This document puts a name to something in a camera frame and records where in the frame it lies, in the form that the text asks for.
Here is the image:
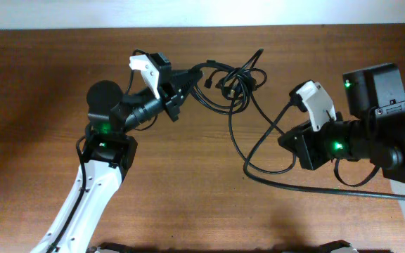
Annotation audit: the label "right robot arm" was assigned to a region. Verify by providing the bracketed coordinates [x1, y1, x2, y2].
[278, 63, 405, 183]

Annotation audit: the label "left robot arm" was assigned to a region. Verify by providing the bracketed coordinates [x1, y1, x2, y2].
[33, 70, 203, 252]

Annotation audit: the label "black usb cables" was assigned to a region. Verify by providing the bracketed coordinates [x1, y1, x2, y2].
[188, 48, 298, 176]

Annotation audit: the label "right camera black cable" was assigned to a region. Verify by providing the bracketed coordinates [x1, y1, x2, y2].
[243, 100, 405, 205]

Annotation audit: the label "left camera black cable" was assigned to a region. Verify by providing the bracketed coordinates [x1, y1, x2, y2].
[46, 48, 147, 253]

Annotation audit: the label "camera black cable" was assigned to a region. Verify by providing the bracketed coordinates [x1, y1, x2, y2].
[46, 48, 147, 253]
[243, 100, 405, 205]

